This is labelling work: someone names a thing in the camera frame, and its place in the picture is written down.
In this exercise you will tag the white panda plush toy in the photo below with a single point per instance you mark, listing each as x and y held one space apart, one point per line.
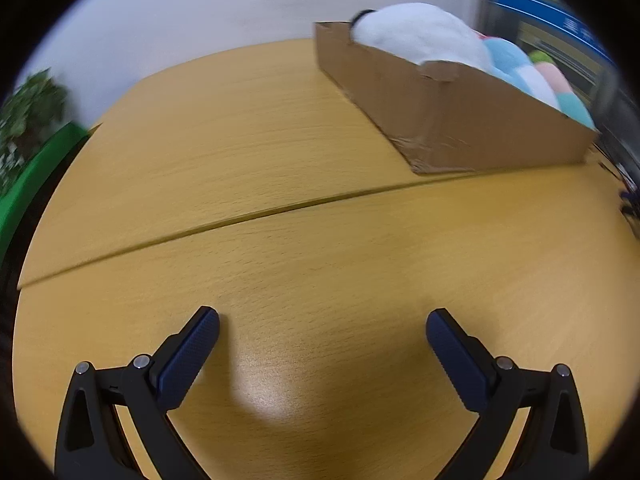
425 30

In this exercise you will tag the brown cardboard box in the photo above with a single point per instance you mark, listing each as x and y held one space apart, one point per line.
450 125

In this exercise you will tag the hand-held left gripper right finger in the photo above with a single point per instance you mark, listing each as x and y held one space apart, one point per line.
457 360

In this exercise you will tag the green leafy plant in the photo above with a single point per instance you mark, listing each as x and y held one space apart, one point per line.
30 105

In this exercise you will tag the blue banner strip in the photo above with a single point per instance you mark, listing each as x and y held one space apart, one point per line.
540 5

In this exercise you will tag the pastel teal plush toy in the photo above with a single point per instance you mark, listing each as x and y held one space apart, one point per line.
575 107

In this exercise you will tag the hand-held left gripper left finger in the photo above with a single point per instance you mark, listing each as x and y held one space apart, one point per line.
192 355

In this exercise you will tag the blue cat plush toy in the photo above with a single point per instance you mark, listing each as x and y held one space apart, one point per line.
505 57

